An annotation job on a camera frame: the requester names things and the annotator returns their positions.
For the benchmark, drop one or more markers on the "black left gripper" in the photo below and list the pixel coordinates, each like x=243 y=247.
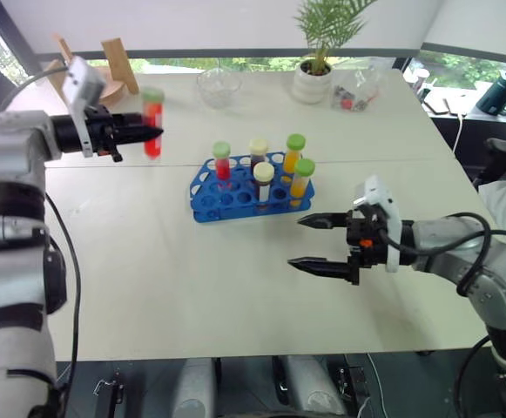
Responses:
x=102 y=130

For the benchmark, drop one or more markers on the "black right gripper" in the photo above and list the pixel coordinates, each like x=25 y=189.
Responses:
x=368 y=231

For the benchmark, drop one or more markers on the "red tube with green cap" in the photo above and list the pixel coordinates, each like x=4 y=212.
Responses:
x=152 y=104
x=222 y=167

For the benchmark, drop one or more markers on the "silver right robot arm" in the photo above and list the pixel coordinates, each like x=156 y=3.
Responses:
x=496 y=270

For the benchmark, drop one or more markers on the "blue test tube rack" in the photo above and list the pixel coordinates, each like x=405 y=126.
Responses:
x=209 y=202

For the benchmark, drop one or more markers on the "wooden stand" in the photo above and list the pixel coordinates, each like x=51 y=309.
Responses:
x=119 y=65

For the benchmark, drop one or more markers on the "orange tube with green cap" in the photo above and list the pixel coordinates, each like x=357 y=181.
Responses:
x=292 y=159
x=301 y=185

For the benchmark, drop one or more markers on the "clear glass bowl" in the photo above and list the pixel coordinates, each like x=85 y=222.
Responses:
x=219 y=89

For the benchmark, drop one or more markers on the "dark tube with cream cap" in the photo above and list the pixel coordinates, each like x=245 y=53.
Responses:
x=258 y=146
x=263 y=172

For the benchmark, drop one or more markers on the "grey rounded shape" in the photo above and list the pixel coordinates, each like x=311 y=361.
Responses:
x=313 y=387

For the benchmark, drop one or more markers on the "palm plant in white pot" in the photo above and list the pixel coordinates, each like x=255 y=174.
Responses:
x=311 y=87

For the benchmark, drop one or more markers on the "clear plastic bag with parts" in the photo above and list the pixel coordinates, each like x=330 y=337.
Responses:
x=359 y=87

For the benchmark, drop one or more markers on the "white cup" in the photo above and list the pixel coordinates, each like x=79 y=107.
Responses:
x=418 y=78

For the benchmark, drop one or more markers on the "dark chair armrest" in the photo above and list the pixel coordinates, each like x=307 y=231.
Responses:
x=501 y=152

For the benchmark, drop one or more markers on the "dark green electric kettle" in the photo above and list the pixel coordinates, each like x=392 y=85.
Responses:
x=496 y=98

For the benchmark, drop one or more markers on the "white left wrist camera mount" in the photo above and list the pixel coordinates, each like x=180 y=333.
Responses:
x=82 y=82

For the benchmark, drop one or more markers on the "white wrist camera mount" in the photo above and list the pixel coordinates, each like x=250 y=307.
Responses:
x=379 y=189
x=82 y=82

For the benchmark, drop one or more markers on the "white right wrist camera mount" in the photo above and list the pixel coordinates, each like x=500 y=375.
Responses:
x=379 y=189

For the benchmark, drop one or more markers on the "black metal bracket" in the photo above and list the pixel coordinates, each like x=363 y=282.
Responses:
x=109 y=392
x=352 y=385

